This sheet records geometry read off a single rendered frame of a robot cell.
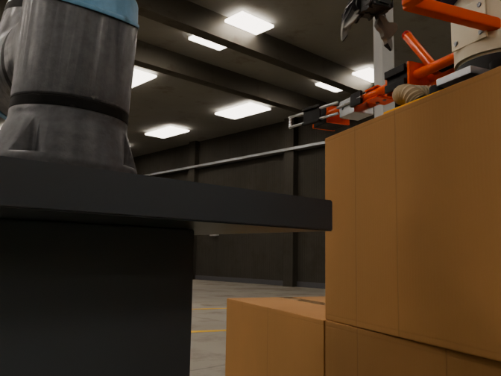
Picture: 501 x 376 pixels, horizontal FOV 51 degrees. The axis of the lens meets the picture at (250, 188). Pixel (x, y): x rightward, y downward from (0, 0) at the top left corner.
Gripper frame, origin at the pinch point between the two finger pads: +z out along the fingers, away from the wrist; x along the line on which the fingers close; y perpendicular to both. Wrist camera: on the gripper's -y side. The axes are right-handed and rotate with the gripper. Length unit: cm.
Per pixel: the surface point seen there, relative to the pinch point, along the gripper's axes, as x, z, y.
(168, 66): 107, -248, -698
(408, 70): -3.3, 13.5, 20.8
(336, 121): -0.1, 16.5, -14.2
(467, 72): -11, 23, 45
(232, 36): 162, -250, -550
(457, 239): -19, 51, 49
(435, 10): -20, 15, 47
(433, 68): -2.0, 14.8, 26.9
